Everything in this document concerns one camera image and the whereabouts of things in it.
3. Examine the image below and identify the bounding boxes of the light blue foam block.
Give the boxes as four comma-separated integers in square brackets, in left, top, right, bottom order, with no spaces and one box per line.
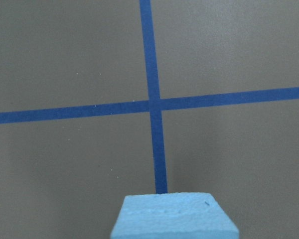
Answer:
[110,192,240,239]

